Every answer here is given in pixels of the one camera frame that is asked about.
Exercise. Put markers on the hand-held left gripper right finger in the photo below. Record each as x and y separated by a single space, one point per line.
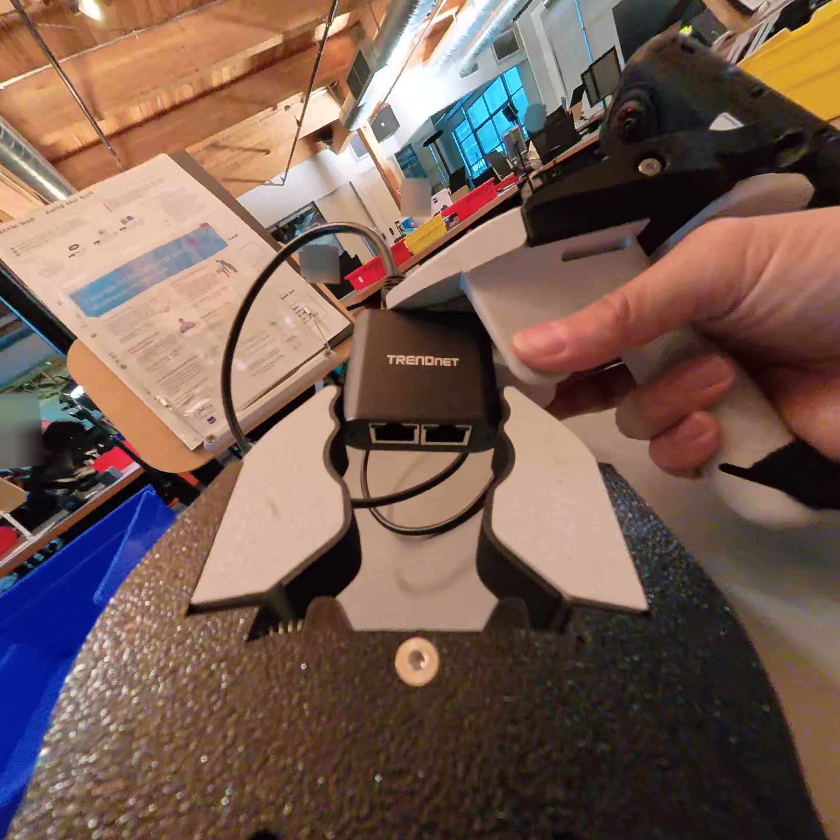
564 512

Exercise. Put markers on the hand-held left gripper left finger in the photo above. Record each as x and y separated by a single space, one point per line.
275 505

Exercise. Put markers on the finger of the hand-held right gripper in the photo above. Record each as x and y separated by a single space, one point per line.
459 262
564 282

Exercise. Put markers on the black network adapter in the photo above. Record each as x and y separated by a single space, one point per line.
420 380

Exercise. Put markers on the blue plastic bin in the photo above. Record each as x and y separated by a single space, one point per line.
52 623

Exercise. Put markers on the grey desk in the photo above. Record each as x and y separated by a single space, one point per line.
787 623

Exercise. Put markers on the white task sheet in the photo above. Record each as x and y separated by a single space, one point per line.
98 216

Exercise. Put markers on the person's right hand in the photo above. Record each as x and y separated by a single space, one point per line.
754 295

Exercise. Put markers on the small yellow bin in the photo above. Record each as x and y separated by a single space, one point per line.
426 235

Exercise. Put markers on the red ridged bin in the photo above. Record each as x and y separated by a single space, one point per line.
469 200
364 272

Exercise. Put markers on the yellow plastic bin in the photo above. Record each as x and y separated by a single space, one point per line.
800 65

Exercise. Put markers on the black floor lamp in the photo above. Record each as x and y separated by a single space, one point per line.
434 136

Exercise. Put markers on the wooden document stand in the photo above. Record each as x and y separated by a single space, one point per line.
124 407

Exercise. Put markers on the instruction sheet blue header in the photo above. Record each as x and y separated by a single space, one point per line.
164 308

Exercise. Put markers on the black wall speaker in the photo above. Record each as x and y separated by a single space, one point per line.
385 123

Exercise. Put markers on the silver ventilation duct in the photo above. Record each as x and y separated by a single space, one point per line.
479 33
387 39

